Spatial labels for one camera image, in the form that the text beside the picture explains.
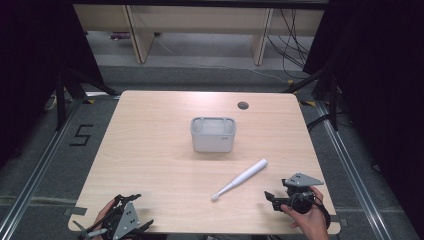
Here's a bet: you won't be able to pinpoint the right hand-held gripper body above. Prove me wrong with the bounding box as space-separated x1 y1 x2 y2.
281 171 325 215

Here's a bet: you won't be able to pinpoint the black floor cable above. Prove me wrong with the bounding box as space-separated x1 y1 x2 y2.
305 113 335 132

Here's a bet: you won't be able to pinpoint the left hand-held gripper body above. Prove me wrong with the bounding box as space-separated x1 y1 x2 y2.
79 199 145 240

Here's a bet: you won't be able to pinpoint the dark curtain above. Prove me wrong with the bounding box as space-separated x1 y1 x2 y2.
302 0 424 231
0 0 105 169

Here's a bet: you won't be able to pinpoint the white electric toothbrush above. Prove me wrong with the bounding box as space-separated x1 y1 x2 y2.
211 158 269 202

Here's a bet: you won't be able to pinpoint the white plastic bin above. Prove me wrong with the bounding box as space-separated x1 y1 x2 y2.
190 116 237 154

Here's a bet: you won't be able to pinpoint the person's left hand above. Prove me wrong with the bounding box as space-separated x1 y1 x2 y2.
89 199 117 240

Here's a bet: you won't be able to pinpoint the black metal stand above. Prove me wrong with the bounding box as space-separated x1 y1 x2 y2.
283 65 340 132
54 65 118 132

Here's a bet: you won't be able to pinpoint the metal floor rail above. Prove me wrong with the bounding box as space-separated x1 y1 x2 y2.
314 99 392 240
0 98 85 240

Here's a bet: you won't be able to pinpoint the person's right hand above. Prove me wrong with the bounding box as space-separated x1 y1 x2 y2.
279 186 331 240

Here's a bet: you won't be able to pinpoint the black hanging cables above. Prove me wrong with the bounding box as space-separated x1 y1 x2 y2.
265 8 312 80

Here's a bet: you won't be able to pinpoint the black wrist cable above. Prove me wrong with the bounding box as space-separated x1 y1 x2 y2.
311 194 332 230

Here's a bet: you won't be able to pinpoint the small dark floor object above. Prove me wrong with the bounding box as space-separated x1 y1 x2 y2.
109 31 132 42

